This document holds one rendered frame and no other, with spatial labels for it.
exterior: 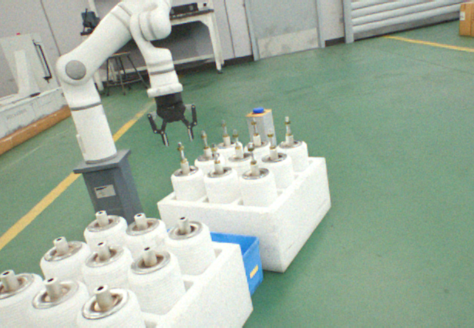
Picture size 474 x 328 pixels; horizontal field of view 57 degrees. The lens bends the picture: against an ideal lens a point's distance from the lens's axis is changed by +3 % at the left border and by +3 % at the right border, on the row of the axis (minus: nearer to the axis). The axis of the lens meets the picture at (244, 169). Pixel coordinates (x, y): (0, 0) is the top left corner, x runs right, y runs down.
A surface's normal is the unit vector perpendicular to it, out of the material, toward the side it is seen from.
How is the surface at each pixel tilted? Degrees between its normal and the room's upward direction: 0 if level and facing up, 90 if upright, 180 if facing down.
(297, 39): 90
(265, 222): 90
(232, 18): 90
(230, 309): 90
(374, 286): 0
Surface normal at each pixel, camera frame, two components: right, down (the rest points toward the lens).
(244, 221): -0.48, 0.38
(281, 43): 0.00, 0.35
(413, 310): -0.18, -0.92
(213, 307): 0.88, 0.00
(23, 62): -0.07, -0.04
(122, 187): 0.66, 0.11
